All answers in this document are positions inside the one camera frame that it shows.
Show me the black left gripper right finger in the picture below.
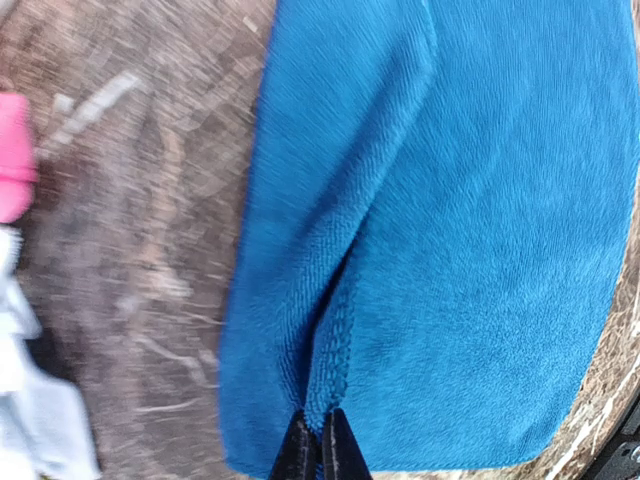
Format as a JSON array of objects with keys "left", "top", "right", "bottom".
[{"left": 322, "top": 408, "right": 372, "bottom": 480}]

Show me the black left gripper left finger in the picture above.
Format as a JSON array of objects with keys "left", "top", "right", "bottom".
[{"left": 268, "top": 410, "right": 320, "bottom": 480}]

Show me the dark blue towel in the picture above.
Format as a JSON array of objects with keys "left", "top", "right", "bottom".
[{"left": 219, "top": 1, "right": 639, "bottom": 478}]

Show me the small pale blue cloth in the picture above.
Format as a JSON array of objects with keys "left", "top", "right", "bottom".
[{"left": 1, "top": 226, "right": 102, "bottom": 479}]

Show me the pink towel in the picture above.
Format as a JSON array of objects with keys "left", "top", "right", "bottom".
[{"left": 0, "top": 93, "right": 38, "bottom": 223}]

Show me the black front table rail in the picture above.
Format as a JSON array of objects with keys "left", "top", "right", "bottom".
[{"left": 582, "top": 399, "right": 639, "bottom": 480}]

